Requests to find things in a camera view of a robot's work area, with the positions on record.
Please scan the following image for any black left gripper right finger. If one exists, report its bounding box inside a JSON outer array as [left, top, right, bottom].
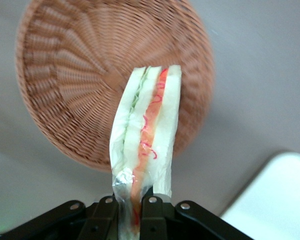
[[139, 194, 255, 240]]

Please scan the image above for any cream plastic tray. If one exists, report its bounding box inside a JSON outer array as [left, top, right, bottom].
[[219, 149, 300, 240]]

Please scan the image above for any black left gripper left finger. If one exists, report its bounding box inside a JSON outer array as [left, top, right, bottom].
[[0, 195, 120, 240]]

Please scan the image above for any brown wicker basket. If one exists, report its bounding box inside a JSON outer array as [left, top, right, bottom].
[[14, 0, 215, 174]]

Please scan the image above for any triangle sandwich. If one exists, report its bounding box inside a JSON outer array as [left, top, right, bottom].
[[108, 64, 184, 240]]

